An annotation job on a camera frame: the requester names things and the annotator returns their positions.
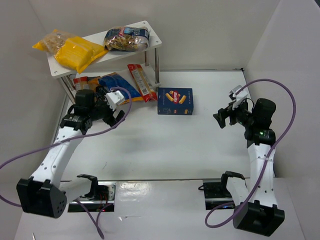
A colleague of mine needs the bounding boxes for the blue and orange pasta bag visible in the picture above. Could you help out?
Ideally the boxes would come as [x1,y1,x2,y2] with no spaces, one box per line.
[97,72,144,102]

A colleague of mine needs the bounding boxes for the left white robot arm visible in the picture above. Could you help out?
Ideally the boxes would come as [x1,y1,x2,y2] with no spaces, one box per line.
[16,87,126,219]

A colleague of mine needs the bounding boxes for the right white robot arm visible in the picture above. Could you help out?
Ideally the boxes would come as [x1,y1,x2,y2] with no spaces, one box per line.
[213,98,285,237]

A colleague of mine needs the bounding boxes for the yellow pasta bag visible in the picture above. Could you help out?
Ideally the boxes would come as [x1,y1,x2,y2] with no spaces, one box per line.
[54,36,108,74]

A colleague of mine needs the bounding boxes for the dark blue mixed pasta bag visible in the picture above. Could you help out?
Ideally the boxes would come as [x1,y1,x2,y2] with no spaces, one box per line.
[103,26,151,52]

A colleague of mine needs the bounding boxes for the clear bag of fusilli pasta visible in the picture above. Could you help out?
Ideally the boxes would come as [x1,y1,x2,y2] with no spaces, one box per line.
[32,29,76,54]

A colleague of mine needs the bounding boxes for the brown spaghetti pack black label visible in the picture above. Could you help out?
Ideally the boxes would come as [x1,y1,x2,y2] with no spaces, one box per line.
[87,76,101,92]

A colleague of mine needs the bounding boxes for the red spaghetti pack left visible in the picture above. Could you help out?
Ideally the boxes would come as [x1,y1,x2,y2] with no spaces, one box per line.
[73,76,90,92]

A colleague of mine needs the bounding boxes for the red spaghetti pack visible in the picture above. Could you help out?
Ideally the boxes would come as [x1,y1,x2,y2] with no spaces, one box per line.
[127,64,158,103]
[73,76,90,92]

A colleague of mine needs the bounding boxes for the red spaghetti pack right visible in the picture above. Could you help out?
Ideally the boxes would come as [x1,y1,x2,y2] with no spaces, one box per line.
[127,64,158,103]

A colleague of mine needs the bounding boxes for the blue Barilla rigatoni box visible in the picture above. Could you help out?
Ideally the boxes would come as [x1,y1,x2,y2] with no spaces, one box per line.
[157,87,194,116]

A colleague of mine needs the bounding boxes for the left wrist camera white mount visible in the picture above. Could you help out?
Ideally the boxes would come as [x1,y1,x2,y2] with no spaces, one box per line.
[105,90,125,111]

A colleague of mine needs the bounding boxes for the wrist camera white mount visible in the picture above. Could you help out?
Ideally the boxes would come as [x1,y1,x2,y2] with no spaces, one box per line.
[229,85,248,110]
[105,90,125,111]

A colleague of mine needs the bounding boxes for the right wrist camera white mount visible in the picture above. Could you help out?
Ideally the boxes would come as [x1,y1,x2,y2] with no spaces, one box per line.
[229,85,248,110]

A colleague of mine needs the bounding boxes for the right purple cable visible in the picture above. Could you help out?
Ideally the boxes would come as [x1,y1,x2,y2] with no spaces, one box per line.
[204,78,298,229]

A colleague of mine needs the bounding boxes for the purple cable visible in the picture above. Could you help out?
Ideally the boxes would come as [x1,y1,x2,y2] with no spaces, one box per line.
[204,78,298,229]
[0,86,133,240]

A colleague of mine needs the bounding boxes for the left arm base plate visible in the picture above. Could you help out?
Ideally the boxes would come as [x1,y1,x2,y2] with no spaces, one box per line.
[78,181,116,213]

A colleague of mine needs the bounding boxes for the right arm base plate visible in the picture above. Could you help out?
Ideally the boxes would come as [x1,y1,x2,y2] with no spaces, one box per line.
[198,179,235,210]

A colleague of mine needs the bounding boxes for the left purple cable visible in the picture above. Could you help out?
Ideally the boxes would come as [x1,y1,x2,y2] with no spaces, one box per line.
[0,86,133,240]

